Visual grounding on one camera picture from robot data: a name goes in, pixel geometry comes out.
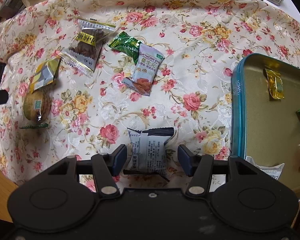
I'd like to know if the round cake clear packet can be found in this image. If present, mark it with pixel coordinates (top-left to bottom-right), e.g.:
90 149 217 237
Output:
19 89 51 129

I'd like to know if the clear brown nut packet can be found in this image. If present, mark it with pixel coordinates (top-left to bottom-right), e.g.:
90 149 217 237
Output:
59 17 116 76

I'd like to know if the floral tablecloth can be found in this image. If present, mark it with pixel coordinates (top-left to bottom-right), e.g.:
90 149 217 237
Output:
0 0 300 187

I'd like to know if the small green candy wrapper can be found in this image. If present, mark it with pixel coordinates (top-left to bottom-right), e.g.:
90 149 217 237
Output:
108 31 142 64

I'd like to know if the white black snack packet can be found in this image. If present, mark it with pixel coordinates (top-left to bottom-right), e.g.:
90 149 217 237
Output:
123 127 174 180

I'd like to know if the yellow silver snack packet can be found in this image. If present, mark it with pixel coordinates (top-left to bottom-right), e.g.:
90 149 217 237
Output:
29 56 61 93

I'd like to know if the white hawthorn stick packet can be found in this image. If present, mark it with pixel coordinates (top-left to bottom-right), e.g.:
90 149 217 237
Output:
122 44 165 96

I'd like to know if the gold green candy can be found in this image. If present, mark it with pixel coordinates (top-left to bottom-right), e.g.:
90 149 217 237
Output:
265 69 285 100

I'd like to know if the empty gold tin tray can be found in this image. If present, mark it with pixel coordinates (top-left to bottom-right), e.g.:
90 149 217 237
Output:
232 53 300 200

